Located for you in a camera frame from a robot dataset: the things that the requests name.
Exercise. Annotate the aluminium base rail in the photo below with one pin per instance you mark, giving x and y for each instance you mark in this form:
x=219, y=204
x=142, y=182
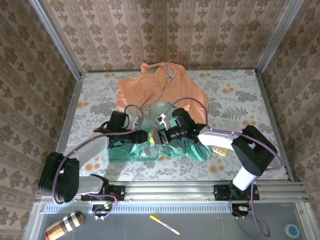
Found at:
x=170, y=191

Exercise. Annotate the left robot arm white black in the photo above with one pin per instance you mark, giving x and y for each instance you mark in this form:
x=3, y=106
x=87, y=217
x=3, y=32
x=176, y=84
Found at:
x=92, y=147

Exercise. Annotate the aluminium table side rail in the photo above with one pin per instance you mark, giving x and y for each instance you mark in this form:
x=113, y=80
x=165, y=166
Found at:
x=270, y=112
x=72, y=110

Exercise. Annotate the aluminium frame post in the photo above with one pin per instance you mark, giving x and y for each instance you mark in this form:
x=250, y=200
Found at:
x=277, y=37
x=57, y=40

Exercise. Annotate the beige calculator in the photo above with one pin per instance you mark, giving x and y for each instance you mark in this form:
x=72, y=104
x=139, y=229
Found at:
x=221, y=150

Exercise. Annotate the yellow white marker pen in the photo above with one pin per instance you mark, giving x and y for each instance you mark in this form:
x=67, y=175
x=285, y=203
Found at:
x=163, y=224

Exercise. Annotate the striped wooden cylinder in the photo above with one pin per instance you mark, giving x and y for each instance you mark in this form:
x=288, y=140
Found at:
x=63, y=224

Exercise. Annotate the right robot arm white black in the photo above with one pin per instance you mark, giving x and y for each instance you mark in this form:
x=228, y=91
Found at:
x=252, y=150

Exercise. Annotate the orange and green jacket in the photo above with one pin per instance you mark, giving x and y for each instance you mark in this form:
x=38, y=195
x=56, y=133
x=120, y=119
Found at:
x=140, y=87

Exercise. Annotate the blue tape roll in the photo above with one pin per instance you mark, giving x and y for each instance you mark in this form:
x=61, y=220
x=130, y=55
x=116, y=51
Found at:
x=292, y=230

